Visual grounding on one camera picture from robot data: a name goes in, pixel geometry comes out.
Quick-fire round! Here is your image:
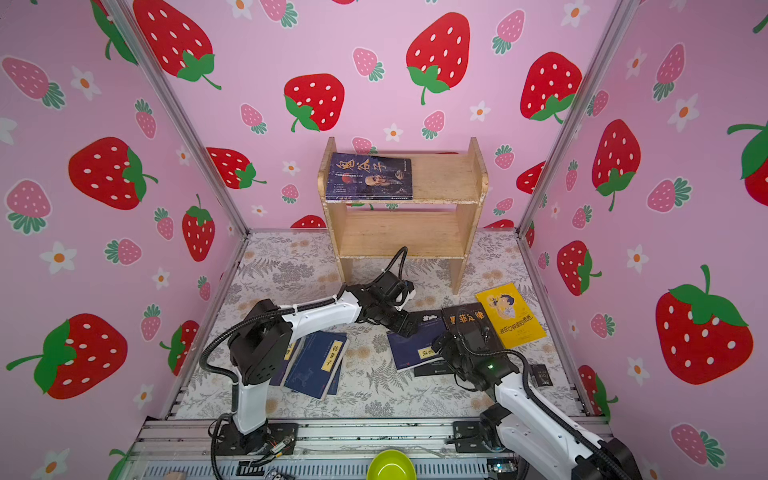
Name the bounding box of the small black card box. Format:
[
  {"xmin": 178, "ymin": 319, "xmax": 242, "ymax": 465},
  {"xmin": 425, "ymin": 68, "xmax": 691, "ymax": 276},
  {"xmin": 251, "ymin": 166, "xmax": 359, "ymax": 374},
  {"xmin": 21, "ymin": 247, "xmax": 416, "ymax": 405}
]
[{"xmin": 530, "ymin": 364, "xmax": 554, "ymax": 388}]

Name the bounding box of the wooden two-tier shelf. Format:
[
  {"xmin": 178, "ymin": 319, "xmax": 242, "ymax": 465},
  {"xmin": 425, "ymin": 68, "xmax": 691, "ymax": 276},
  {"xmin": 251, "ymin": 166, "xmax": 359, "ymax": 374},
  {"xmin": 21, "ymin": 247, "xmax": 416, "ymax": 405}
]
[{"xmin": 318, "ymin": 137, "xmax": 489, "ymax": 294}]

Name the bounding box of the purple-navy book yellow label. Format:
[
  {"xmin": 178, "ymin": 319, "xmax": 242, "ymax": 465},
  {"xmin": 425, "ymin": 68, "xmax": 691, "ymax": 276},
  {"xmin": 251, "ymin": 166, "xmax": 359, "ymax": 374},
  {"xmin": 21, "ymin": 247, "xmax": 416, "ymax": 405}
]
[{"xmin": 270, "ymin": 339, "xmax": 303, "ymax": 386}]

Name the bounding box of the yellow cartoon cover book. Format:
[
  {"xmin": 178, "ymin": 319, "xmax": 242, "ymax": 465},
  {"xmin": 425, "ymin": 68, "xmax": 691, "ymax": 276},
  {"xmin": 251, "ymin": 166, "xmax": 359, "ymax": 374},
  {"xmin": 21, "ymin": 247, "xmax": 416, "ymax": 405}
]
[{"xmin": 475, "ymin": 283, "xmax": 547, "ymax": 349}]

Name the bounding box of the black antler cover book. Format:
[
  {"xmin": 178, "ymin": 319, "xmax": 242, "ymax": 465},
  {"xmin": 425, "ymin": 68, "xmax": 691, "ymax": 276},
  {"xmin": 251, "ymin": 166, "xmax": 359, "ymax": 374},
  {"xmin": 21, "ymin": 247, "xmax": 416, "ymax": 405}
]
[{"xmin": 442, "ymin": 302, "xmax": 504, "ymax": 353}]

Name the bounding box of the black wolf cover book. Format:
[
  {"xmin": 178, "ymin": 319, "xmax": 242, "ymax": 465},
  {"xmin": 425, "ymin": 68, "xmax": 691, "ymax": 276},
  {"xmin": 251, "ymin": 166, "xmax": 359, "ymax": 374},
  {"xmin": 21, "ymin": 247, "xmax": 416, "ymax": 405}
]
[{"xmin": 413, "ymin": 310, "xmax": 457, "ymax": 378}]

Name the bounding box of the navy book yellow label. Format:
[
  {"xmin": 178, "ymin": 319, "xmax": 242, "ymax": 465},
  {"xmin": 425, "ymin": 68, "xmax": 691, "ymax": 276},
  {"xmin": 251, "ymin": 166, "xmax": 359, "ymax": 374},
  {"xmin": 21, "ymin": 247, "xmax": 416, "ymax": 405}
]
[{"xmin": 387, "ymin": 331, "xmax": 424, "ymax": 371}]

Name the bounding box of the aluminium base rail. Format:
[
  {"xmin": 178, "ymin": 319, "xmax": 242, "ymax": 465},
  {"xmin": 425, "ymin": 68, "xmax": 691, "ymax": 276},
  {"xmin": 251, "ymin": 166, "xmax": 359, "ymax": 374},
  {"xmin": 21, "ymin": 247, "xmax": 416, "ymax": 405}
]
[{"xmin": 118, "ymin": 418, "xmax": 518, "ymax": 479}]

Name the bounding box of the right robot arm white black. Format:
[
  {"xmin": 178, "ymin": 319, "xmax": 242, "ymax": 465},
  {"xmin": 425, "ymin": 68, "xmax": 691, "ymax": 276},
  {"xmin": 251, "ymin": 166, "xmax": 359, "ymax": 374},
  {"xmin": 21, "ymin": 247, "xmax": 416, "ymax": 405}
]
[{"xmin": 433, "ymin": 332, "xmax": 642, "ymax": 479}]

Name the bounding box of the dark blue portrait cover book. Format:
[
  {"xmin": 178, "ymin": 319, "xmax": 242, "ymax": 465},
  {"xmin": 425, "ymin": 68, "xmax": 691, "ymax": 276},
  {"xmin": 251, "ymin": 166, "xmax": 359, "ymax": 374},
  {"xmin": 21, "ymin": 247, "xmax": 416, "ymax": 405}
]
[{"xmin": 325, "ymin": 152, "xmax": 413, "ymax": 202}]

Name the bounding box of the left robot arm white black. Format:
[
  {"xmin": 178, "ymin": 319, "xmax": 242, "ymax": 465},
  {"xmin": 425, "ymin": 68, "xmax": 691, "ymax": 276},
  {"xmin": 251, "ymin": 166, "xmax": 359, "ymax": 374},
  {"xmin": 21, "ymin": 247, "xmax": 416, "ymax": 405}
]
[{"xmin": 198, "ymin": 246, "xmax": 419, "ymax": 437}]

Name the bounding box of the blue book yellow label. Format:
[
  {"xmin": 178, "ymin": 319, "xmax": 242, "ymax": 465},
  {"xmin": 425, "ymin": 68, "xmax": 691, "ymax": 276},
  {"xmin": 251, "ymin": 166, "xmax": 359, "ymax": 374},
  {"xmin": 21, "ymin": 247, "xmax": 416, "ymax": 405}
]
[{"xmin": 283, "ymin": 331, "xmax": 348, "ymax": 400}]

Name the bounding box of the green bowl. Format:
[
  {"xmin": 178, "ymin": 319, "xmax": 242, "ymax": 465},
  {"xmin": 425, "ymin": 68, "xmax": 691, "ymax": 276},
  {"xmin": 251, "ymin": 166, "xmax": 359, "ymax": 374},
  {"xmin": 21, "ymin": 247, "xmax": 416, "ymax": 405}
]
[{"xmin": 366, "ymin": 449, "xmax": 418, "ymax": 480}]

